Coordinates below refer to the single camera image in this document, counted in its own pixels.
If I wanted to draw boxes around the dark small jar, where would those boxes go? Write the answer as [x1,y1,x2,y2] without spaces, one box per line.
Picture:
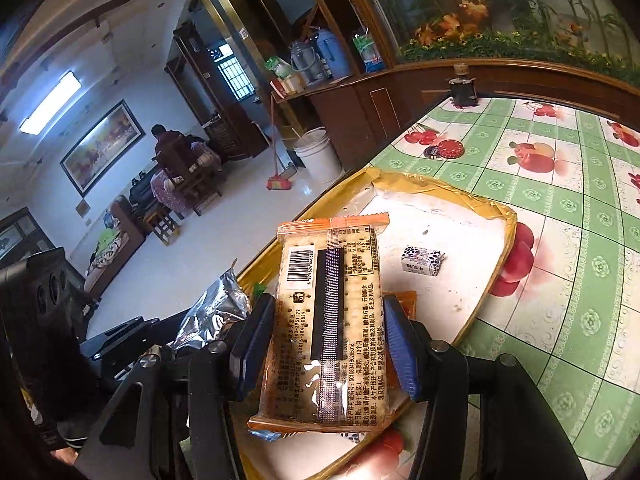
[448,63,478,107]

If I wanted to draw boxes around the ceiling fluorescent lamp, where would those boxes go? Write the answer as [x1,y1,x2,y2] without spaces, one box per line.
[20,70,81,136]

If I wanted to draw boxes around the seated person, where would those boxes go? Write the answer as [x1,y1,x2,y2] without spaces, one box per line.
[151,124,222,216]

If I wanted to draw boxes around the white plastic bucket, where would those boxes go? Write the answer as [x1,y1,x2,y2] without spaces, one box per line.
[294,127,343,184]

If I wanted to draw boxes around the framed landscape painting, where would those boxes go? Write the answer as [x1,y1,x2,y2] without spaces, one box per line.
[60,100,145,197]

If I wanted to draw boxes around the wooden cabinet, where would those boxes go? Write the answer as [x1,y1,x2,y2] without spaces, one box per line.
[280,63,452,170]

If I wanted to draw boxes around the person's left hand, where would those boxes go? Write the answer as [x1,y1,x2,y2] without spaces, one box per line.
[50,448,78,466]

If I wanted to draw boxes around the red bottle cap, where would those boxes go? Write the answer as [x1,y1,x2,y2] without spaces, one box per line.
[424,139,465,159]

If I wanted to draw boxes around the grey kettle jug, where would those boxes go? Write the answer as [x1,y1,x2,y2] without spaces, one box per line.
[290,40,326,87]

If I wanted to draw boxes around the beige cracker pack barcode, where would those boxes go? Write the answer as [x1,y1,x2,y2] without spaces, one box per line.
[247,212,392,434]

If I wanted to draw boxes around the green fruit pattern tablecloth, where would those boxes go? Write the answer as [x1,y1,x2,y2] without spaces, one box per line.
[372,98,639,479]

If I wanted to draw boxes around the silver foil snack bag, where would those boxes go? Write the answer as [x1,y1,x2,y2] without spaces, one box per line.
[170,266,250,352]

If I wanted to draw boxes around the blue thermos jug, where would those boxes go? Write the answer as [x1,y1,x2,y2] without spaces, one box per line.
[314,28,352,79]

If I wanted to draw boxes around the small orange snack packet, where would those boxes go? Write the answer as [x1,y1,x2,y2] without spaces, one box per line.
[386,290,418,390]

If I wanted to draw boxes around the red broom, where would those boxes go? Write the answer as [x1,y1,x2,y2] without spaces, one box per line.
[264,91,296,192]

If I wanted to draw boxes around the blue white candy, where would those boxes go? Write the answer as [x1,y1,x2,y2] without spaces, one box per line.
[400,246,446,276]

